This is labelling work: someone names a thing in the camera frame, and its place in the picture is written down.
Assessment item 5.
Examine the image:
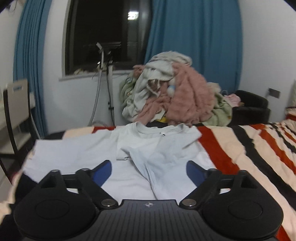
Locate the white t-shirt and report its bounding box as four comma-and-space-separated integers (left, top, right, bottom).
23, 123, 214, 201

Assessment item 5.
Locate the striped fleece blanket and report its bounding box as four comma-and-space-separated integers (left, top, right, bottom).
1, 120, 295, 240

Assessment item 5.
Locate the green patterned blanket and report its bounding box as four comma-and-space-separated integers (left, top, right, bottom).
119, 73, 232, 126

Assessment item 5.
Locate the pink fluffy blanket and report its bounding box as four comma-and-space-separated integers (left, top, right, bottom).
135, 62, 216, 126

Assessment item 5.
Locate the black armchair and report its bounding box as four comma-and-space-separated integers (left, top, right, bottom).
228, 90, 271, 126

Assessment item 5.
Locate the white and black chair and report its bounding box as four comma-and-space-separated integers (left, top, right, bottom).
0, 79, 41, 163

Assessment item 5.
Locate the white garment steamer stand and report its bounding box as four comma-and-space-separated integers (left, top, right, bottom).
88, 42, 115, 126

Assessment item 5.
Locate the cream white garment pile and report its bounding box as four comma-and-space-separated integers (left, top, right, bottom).
119, 51, 192, 122

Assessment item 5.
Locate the left blue curtain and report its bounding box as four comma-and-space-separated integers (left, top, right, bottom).
13, 0, 52, 137

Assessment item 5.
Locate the blue curtain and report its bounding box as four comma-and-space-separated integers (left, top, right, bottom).
144, 0, 242, 92
13, 0, 52, 137

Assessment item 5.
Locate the right blue curtain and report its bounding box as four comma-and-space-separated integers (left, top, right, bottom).
144, 0, 242, 92

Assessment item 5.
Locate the dark window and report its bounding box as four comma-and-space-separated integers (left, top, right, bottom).
65, 0, 152, 75

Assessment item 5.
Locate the wall socket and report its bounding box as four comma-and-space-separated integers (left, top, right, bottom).
268, 88, 280, 98

